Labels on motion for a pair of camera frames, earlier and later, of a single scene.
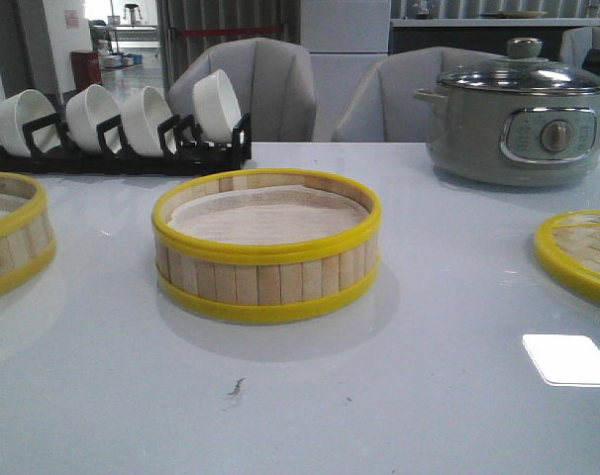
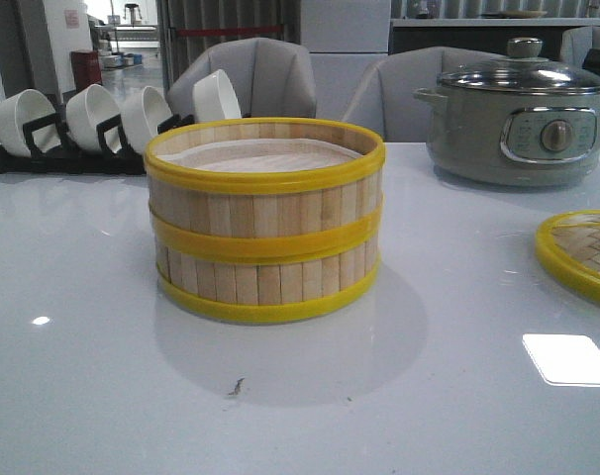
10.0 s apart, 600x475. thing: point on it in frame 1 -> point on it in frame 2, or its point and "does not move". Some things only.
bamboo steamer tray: [18, 242] -> [264, 182]
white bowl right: [216, 107] does not move
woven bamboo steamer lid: [580, 247] does not move
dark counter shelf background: [485, 36] does not move
